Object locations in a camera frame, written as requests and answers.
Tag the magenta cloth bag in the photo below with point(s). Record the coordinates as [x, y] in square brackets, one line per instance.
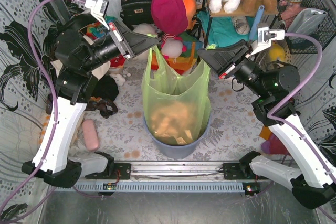
[169, 16]

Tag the blue floor sweeper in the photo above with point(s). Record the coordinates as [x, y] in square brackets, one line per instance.
[253, 29]

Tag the red cloth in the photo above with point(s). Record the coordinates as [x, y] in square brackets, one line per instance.
[117, 62]

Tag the pink foam roller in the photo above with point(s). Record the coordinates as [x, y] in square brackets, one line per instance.
[90, 135]

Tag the pink faced plush doll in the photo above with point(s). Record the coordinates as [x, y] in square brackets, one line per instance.
[172, 46]

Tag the silver foil pouch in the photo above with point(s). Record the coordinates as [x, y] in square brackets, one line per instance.
[307, 21]

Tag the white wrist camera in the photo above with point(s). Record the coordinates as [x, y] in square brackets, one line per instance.
[265, 37]
[97, 10]

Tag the blue round trash bin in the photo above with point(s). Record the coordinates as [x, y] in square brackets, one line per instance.
[177, 152]

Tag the orange white checked towel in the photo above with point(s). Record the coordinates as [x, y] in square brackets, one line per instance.
[44, 128]

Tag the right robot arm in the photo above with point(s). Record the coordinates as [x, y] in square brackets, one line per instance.
[313, 182]

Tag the brown patterned bag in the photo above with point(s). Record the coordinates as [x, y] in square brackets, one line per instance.
[106, 107]

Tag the cream plush lamb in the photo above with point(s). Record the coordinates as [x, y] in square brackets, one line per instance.
[145, 29]

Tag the black leather handbag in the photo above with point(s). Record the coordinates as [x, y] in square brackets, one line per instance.
[135, 12]

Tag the cream canvas tote bag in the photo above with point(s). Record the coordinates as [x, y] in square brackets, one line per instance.
[98, 72]

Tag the yellow plush duck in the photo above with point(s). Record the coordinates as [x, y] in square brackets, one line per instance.
[276, 52]

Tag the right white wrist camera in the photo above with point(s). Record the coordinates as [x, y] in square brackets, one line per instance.
[265, 37]

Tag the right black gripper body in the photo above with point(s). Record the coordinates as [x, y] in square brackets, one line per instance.
[237, 61]

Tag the teal folded cloth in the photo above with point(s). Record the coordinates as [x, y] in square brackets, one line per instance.
[222, 32]

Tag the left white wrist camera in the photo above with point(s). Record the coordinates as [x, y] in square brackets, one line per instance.
[97, 10]

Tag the orange plush toy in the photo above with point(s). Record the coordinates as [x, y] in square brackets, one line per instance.
[190, 7]

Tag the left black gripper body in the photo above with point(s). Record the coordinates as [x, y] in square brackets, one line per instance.
[122, 43]

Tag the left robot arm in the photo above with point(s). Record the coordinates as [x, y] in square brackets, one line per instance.
[74, 87]

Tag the green trash bag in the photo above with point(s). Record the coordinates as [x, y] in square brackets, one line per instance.
[176, 108]

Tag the rainbow striped cloth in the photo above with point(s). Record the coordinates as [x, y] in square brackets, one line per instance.
[187, 59]

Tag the black cloth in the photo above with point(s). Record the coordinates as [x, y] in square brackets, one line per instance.
[106, 88]

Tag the grey patterned ball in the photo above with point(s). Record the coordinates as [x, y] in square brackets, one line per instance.
[241, 25]

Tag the colourful printed bag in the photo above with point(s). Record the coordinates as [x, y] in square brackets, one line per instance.
[96, 30]

